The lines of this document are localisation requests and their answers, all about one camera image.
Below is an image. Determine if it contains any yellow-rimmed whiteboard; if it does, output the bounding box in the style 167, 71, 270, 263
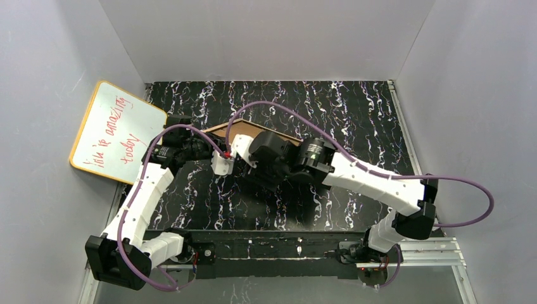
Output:
69, 81, 167, 184

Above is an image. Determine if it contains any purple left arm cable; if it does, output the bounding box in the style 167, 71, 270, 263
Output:
117, 123, 232, 293

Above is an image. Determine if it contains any aluminium front rail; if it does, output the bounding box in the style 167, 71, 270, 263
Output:
78, 237, 477, 304

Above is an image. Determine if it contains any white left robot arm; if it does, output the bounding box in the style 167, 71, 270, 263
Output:
85, 115, 228, 292

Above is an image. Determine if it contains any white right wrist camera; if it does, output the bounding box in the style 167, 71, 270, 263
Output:
231, 134, 257, 168

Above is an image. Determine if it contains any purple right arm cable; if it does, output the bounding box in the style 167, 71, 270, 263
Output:
224, 100, 495, 290

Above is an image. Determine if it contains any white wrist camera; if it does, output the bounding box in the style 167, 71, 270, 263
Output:
231, 134, 257, 168
211, 150, 234, 176

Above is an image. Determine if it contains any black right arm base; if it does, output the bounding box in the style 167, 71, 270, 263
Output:
336, 241, 400, 284

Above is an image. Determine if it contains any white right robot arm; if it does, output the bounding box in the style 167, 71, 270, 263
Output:
231, 131, 438, 255

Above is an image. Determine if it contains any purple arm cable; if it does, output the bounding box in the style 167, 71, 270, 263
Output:
224, 100, 495, 290
117, 123, 232, 293

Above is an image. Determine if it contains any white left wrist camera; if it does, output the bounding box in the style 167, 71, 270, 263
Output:
211, 150, 234, 176

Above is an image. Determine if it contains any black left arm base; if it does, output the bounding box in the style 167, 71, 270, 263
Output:
165, 237, 216, 269

